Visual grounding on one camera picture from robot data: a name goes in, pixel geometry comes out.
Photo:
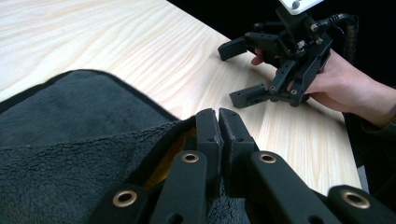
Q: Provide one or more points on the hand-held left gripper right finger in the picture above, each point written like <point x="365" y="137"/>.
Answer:
<point x="236" y="143"/>

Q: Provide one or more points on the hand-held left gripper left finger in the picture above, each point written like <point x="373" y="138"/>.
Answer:
<point x="208" y="137"/>

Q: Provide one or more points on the dark grey and yellow cloth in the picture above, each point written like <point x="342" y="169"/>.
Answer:
<point x="68" y="130"/>

